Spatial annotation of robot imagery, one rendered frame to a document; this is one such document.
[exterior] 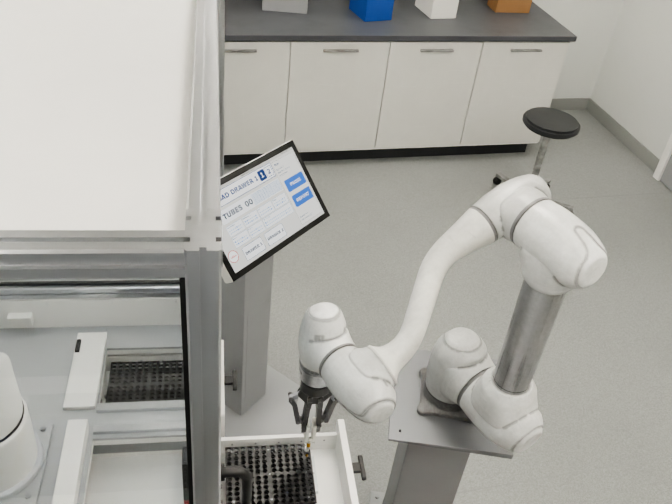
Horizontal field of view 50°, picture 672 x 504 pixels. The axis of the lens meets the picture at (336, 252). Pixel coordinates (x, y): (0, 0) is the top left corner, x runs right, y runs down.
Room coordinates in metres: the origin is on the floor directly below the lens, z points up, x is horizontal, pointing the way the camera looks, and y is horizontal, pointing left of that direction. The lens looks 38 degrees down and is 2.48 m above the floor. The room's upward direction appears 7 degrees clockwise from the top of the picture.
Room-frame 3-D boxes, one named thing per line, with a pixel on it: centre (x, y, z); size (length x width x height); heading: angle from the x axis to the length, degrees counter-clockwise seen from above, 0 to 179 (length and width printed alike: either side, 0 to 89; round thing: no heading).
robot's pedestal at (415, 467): (1.54, -0.40, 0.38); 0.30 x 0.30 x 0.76; 88
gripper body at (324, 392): (1.17, 0.01, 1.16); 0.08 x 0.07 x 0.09; 102
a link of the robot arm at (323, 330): (1.16, 0.00, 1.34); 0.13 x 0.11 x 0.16; 37
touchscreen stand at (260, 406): (2.03, 0.28, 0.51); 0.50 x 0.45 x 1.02; 58
